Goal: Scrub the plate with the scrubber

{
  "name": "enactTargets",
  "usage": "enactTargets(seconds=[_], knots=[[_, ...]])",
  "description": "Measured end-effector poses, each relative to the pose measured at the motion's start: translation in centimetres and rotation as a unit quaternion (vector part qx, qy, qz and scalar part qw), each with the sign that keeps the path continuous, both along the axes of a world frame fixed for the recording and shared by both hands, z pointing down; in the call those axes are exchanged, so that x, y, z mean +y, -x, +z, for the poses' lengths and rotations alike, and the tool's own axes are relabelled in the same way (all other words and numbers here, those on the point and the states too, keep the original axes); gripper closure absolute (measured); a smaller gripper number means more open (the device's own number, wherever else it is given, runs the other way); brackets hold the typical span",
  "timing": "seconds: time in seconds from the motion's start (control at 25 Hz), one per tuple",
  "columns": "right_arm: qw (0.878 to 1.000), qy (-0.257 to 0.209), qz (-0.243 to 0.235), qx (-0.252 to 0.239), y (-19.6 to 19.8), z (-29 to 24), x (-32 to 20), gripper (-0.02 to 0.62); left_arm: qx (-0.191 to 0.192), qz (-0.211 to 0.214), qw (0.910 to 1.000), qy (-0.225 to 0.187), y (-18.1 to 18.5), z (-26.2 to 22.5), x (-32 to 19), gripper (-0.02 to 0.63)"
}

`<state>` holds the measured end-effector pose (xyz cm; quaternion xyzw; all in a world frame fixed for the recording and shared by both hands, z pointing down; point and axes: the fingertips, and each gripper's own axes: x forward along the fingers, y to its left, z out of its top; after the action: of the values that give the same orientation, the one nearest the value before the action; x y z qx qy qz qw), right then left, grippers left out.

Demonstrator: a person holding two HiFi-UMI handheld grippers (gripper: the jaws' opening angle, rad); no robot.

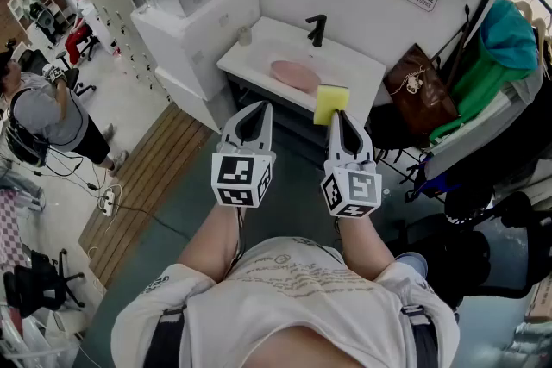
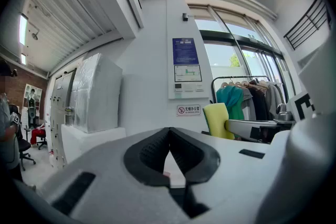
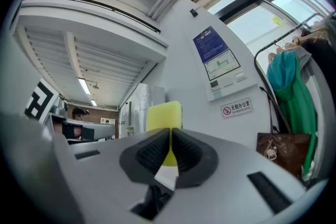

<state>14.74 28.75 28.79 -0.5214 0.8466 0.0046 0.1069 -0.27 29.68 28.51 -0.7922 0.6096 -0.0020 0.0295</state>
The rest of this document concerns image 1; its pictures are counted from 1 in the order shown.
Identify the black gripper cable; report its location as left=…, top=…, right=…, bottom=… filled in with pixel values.
left=226, top=206, right=246, bottom=278

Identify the person's white printed t-shirt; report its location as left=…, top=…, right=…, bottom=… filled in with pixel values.
left=110, top=235, right=461, bottom=368

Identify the white sink basin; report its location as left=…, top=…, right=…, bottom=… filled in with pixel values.
left=216, top=16, right=388, bottom=114

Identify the black faucet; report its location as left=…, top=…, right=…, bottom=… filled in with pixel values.
left=304, top=14, right=328, bottom=49

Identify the dark vanity cabinet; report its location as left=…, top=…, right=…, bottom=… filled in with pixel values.
left=226, top=72, right=374, bottom=170

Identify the pink large plate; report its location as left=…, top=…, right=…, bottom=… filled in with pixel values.
left=270, top=59, right=323, bottom=94

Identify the wooden slatted platform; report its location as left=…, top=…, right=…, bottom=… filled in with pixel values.
left=77, top=102, right=215, bottom=290

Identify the person's left forearm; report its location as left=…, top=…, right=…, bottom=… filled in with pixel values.
left=176, top=202, right=243, bottom=284

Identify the purple checkered cloth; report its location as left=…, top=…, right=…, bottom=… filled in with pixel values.
left=0, top=189, right=28, bottom=273

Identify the teal cloth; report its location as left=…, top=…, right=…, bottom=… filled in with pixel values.
left=480, top=0, right=540, bottom=71

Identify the yellow sponge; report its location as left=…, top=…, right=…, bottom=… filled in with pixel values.
left=313, top=84, right=350, bottom=127

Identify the white power strip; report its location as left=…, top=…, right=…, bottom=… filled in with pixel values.
left=97, top=190, right=117, bottom=218

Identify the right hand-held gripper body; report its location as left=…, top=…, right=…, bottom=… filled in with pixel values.
left=319, top=158, right=384, bottom=219

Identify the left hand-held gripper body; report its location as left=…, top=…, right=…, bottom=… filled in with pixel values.
left=210, top=140, right=277, bottom=209

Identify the brown leather bag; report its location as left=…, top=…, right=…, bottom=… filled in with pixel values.
left=383, top=42, right=461, bottom=137

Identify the black office chair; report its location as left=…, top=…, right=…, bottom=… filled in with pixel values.
left=443, top=190, right=552, bottom=299
left=3, top=247, right=86, bottom=318

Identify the black coat rack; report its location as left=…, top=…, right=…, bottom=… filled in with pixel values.
left=446, top=0, right=552, bottom=91

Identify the black harness strap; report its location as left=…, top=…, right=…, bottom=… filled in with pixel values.
left=146, top=308, right=189, bottom=368
left=400, top=304, right=439, bottom=368

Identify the person's right forearm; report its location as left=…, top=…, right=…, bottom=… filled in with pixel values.
left=336, top=215, right=396, bottom=284

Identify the green cloth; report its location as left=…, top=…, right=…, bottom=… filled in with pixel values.
left=429, top=28, right=541, bottom=144

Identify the red chair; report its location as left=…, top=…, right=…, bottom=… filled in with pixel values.
left=64, top=23, right=98, bottom=66

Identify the grey locker cabinet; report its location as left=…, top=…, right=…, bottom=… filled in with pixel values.
left=64, top=0, right=173, bottom=101

